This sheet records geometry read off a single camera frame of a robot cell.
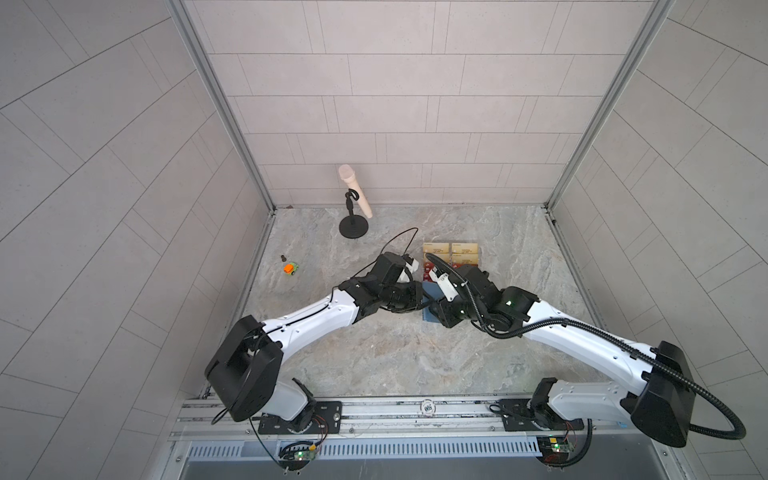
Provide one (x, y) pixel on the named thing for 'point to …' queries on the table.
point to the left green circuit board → (295, 457)
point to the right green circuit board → (553, 449)
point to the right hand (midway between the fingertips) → (431, 310)
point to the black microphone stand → (353, 226)
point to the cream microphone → (348, 173)
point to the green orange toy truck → (290, 268)
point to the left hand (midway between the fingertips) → (441, 302)
